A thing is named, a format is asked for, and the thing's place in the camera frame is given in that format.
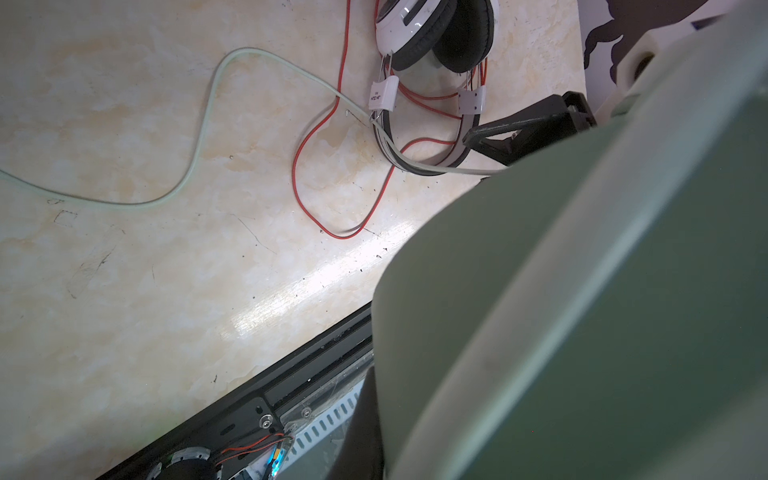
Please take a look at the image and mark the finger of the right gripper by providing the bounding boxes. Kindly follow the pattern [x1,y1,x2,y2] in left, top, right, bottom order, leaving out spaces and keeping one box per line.
[462,91,597,166]

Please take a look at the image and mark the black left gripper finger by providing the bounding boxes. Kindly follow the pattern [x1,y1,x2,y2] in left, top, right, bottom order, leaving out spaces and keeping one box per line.
[341,367,384,479]

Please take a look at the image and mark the mint green headphones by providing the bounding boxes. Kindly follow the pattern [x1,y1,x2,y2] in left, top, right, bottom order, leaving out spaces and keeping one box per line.
[372,1,767,479]

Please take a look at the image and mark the mint green headphone cable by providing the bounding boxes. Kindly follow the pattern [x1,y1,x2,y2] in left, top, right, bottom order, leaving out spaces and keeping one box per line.
[0,46,505,208]

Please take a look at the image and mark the white black headphones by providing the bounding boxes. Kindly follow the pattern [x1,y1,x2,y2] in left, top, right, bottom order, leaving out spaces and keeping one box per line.
[368,1,500,177]

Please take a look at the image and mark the red headphone cable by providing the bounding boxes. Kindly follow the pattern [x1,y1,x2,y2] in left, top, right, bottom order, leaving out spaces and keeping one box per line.
[290,0,490,241]

